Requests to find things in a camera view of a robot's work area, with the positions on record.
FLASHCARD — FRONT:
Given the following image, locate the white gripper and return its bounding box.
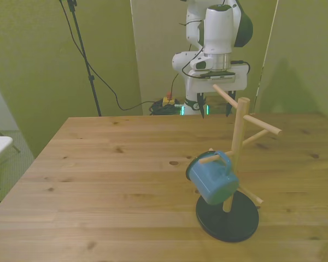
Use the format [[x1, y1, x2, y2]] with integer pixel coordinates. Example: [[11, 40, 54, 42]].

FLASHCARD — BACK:
[[185, 64, 248, 120]]

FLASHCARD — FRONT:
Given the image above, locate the blue enamel mug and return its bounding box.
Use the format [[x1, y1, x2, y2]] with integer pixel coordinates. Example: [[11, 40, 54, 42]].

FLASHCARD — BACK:
[[185, 150, 240, 206]]

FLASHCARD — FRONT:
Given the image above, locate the wooden mug tree black base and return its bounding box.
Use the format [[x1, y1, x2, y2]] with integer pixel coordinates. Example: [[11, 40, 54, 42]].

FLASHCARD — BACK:
[[195, 84, 283, 243]]

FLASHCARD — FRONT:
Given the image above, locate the yellow emergency stop box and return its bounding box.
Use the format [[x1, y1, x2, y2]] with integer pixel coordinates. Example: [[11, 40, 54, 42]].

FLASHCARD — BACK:
[[162, 92, 177, 106]]

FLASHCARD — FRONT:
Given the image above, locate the pale room divider panel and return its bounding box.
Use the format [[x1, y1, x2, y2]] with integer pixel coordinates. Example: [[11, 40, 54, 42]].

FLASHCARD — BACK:
[[130, 0, 279, 116]]

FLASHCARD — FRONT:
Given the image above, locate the black tripod stand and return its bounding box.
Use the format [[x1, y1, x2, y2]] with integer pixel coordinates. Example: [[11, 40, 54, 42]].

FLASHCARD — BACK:
[[66, 0, 103, 117]]

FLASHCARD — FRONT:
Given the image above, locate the black floor cable bundle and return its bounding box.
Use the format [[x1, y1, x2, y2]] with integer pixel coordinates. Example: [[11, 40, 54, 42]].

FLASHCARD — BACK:
[[148, 100, 185, 116]]

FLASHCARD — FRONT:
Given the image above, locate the black stand cable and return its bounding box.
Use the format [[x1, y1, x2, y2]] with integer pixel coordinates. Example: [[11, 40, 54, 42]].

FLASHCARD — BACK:
[[58, 0, 156, 111]]

